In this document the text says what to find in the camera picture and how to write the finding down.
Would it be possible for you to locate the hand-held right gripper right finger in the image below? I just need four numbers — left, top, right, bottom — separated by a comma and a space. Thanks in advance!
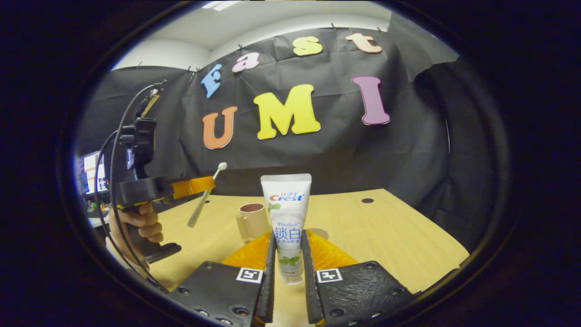
301, 230, 416, 327

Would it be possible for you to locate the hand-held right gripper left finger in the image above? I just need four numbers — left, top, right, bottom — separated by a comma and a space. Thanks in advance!
168, 230, 277, 327

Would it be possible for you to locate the pale green toothbrush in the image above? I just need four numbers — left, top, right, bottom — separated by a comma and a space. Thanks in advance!
187, 162, 228, 228

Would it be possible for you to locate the beige cup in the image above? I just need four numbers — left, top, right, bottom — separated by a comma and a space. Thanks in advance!
235, 203, 271, 243

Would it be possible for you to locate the white toothpaste tube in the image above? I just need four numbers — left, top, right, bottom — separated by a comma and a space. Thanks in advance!
261, 173, 312, 285

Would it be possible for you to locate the wooden desktop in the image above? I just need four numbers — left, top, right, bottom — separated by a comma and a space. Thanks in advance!
107, 188, 470, 327

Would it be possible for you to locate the computer monitor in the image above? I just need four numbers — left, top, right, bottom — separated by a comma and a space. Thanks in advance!
76, 151, 109, 196

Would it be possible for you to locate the black backdrop cloth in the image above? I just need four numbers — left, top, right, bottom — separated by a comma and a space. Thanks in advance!
75, 11, 504, 255

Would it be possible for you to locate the ceiling light panel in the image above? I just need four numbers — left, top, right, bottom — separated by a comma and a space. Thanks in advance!
202, 0, 242, 11

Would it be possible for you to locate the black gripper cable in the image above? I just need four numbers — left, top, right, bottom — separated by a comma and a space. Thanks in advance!
93, 80, 167, 284

